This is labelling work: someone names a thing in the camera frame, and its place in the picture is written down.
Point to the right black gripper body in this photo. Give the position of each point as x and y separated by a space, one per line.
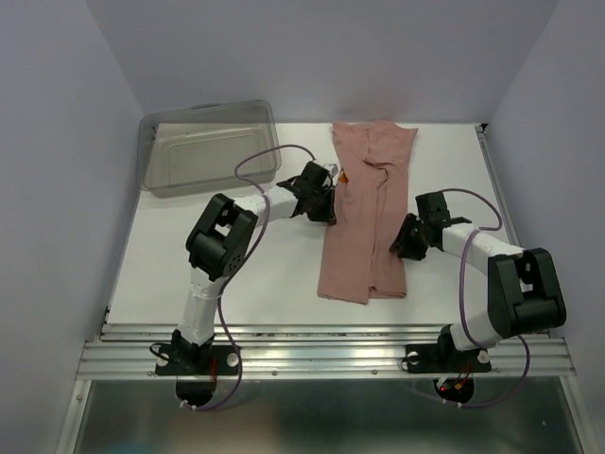
410 236

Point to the clear plastic bin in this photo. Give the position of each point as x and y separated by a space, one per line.
196 150

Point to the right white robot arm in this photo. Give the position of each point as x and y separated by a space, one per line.
524 295

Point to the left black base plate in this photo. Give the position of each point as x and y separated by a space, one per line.
208 360

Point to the pink t shirt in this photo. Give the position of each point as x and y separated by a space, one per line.
371 203

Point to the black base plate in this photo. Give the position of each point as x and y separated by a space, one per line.
428 359
208 360

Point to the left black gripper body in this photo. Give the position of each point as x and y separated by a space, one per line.
321 207

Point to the aluminium rail frame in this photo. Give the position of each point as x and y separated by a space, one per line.
284 328

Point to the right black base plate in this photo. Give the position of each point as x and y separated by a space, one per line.
428 359

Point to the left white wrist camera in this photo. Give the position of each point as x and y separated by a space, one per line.
332 169

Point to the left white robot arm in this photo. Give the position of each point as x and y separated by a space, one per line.
224 236

